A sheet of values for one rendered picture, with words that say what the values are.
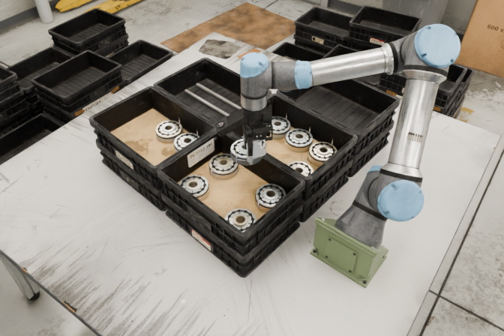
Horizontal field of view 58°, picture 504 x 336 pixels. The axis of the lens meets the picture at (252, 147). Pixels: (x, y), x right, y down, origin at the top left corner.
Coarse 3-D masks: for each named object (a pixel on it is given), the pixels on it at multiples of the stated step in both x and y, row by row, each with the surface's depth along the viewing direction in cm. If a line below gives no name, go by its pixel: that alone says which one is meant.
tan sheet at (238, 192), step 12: (204, 168) 165; (240, 168) 165; (216, 180) 160; (228, 180) 160; (240, 180) 160; (252, 180) 160; (216, 192) 156; (228, 192) 156; (240, 192) 156; (252, 192) 156; (216, 204) 152; (228, 204) 152; (240, 204) 152; (252, 204) 152
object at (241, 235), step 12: (216, 132) 164; (180, 156) 155; (264, 156) 155; (168, 180) 146; (300, 180) 146; (180, 192) 144; (300, 192) 145; (204, 204) 139; (276, 204) 139; (216, 216) 136; (264, 216) 136; (228, 228) 133; (252, 228) 132; (240, 240) 132
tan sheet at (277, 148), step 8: (272, 144) 174; (280, 144) 174; (272, 152) 171; (280, 152) 171; (288, 152) 171; (296, 152) 171; (304, 152) 171; (280, 160) 168; (288, 160) 168; (296, 160) 168; (304, 160) 168; (312, 168) 165
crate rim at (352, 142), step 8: (272, 96) 180; (280, 96) 180; (296, 104) 176; (312, 112) 172; (320, 120) 170; (336, 128) 166; (240, 136) 162; (352, 136) 163; (352, 144) 161; (336, 152) 156; (344, 152) 158; (328, 160) 153; (336, 160) 156; (288, 168) 150; (320, 168) 150; (304, 176) 148; (312, 176) 148
